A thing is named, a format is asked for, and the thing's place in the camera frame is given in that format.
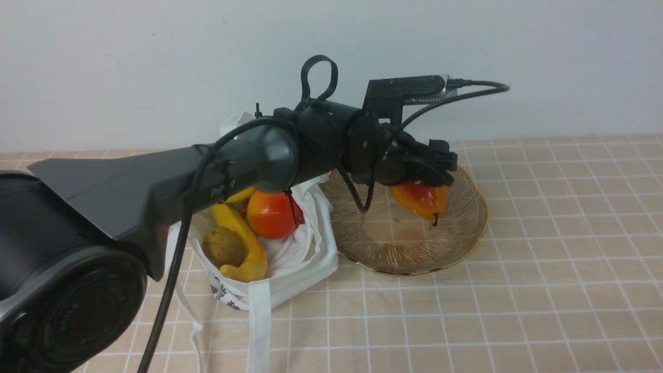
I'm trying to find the orange yellow pear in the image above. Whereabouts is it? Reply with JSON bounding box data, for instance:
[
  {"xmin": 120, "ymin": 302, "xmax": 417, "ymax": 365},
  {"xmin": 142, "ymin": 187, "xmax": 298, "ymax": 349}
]
[{"xmin": 389, "ymin": 180, "xmax": 450, "ymax": 227}]

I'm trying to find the ribbed glass plate gold rim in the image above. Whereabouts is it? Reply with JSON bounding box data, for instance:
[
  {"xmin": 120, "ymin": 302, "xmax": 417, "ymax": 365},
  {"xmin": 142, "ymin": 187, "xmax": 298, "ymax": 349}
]
[{"xmin": 321, "ymin": 167, "xmax": 491, "ymax": 276}]

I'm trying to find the yellow lemon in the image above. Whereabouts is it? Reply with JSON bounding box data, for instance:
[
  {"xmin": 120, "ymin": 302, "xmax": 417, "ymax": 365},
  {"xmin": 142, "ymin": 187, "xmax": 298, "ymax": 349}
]
[{"xmin": 224, "ymin": 187, "xmax": 256, "ymax": 204}]

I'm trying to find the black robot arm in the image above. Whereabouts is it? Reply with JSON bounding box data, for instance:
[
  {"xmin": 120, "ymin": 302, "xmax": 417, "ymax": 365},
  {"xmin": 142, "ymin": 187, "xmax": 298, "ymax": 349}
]
[{"xmin": 1, "ymin": 102, "xmax": 457, "ymax": 372}]

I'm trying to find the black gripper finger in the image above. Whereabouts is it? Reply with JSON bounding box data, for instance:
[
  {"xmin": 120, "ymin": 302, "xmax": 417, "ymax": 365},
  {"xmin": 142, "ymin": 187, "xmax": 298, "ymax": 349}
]
[{"xmin": 428, "ymin": 139, "xmax": 458, "ymax": 172}]

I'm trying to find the white cloth tote bag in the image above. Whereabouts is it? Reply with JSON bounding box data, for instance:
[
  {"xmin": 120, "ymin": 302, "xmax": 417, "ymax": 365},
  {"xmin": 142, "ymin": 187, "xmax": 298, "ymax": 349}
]
[{"xmin": 165, "ymin": 112, "xmax": 339, "ymax": 373}]

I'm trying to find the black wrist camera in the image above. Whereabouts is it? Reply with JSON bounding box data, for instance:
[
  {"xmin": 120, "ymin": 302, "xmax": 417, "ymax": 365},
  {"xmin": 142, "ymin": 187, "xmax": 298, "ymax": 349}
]
[{"xmin": 363, "ymin": 75, "xmax": 458, "ymax": 125}]

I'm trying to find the red orange round fruit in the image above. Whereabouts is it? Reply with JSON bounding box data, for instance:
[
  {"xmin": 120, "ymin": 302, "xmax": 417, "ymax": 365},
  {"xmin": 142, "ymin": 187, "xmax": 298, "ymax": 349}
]
[{"xmin": 246, "ymin": 191, "xmax": 303, "ymax": 239}]

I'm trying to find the yellow banana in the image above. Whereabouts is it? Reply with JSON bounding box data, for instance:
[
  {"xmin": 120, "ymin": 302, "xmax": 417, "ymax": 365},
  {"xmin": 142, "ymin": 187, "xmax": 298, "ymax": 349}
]
[{"xmin": 209, "ymin": 204, "xmax": 268, "ymax": 283}]

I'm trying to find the black cable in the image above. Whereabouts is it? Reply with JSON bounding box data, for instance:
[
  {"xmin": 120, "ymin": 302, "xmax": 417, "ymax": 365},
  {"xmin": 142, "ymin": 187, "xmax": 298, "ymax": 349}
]
[{"xmin": 137, "ymin": 55, "xmax": 510, "ymax": 373}]

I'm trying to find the brown kiwi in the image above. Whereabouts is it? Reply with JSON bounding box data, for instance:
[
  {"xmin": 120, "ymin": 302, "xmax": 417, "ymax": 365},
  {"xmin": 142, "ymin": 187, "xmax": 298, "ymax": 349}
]
[{"xmin": 201, "ymin": 227, "xmax": 247, "ymax": 268}]

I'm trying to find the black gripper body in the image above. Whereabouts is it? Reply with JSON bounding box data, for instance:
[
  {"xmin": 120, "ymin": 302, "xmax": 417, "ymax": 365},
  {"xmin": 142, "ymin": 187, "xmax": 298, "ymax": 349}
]
[{"xmin": 348, "ymin": 113, "xmax": 455, "ymax": 187}]

